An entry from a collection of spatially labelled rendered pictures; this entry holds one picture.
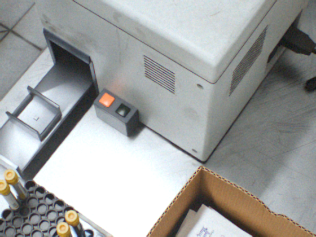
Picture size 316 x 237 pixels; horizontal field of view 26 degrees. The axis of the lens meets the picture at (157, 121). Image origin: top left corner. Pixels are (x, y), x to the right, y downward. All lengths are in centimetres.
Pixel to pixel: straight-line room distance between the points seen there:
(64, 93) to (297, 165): 35
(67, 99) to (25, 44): 114
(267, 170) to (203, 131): 15
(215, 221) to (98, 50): 27
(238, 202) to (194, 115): 12
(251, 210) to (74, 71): 34
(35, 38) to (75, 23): 127
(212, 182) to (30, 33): 137
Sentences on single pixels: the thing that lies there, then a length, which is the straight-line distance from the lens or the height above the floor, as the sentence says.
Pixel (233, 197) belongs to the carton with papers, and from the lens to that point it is 88.
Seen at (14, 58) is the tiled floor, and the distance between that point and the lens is 213.
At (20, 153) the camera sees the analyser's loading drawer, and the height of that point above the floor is 92.
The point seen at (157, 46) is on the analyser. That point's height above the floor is 114.
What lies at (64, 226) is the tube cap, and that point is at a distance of 87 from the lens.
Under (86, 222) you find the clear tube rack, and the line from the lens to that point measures 91.
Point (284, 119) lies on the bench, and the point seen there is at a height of 87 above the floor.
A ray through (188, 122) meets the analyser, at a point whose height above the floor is 99.
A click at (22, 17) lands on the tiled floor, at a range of 219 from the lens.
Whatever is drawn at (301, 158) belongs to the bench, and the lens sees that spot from 103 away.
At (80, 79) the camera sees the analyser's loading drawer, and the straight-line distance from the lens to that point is 102.
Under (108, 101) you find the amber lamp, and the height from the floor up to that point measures 93.
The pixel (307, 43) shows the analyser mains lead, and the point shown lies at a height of 93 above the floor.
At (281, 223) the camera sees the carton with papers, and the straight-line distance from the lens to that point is 86.
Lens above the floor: 182
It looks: 67 degrees down
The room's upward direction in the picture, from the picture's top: 3 degrees counter-clockwise
